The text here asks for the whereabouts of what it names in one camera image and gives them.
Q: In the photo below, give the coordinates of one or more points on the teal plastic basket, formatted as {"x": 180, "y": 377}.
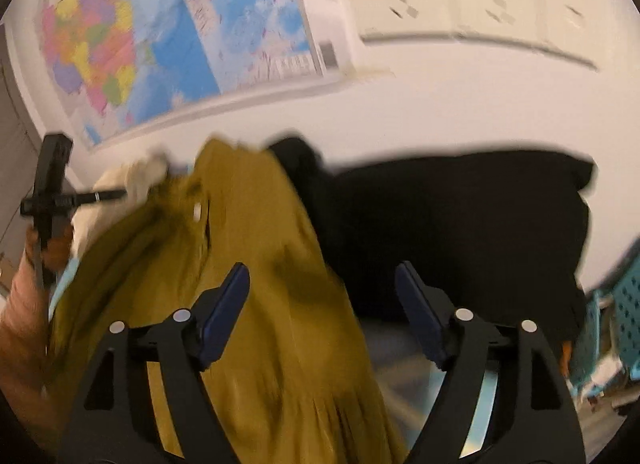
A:
{"x": 620, "y": 314}

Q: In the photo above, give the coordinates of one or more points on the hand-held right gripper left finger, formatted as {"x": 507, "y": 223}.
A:
{"x": 227, "y": 309}

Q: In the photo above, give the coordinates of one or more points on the black garment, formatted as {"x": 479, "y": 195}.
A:
{"x": 450, "y": 224}

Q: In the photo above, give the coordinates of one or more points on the white cloth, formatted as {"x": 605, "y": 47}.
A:
{"x": 125, "y": 178}

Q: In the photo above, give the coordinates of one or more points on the grey door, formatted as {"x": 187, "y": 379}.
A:
{"x": 12, "y": 153}

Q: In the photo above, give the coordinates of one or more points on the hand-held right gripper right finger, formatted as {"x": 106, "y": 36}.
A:
{"x": 417, "y": 314}

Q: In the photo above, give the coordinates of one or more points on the person's left hand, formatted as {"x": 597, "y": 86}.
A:
{"x": 56, "y": 254}

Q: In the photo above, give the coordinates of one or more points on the colourful wall map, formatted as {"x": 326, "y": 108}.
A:
{"x": 150, "y": 43}

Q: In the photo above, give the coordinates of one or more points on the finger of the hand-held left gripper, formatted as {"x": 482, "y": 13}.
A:
{"x": 100, "y": 196}

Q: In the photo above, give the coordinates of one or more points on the mustard yellow garment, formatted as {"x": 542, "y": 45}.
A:
{"x": 280, "y": 294}

